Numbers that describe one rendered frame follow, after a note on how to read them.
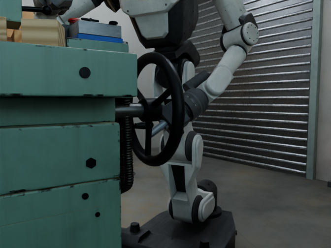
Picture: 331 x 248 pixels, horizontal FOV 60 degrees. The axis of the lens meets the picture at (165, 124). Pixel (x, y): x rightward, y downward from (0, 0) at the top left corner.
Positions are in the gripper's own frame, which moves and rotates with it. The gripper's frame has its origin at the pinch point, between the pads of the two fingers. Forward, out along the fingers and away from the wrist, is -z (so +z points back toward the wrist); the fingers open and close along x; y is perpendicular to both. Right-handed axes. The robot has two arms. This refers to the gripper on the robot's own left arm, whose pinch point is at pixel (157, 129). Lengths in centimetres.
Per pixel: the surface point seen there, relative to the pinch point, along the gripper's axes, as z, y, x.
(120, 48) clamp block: -5.4, 26.2, 14.2
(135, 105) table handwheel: -7.0, 15.5, 5.1
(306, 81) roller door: 226, -142, -26
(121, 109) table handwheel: -10.8, 16.5, 5.6
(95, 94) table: -22.4, 44.3, -0.1
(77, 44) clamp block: -13.6, 28.8, 18.2
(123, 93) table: -18.9, 43.3, -1.6
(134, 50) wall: 189, -300, 185
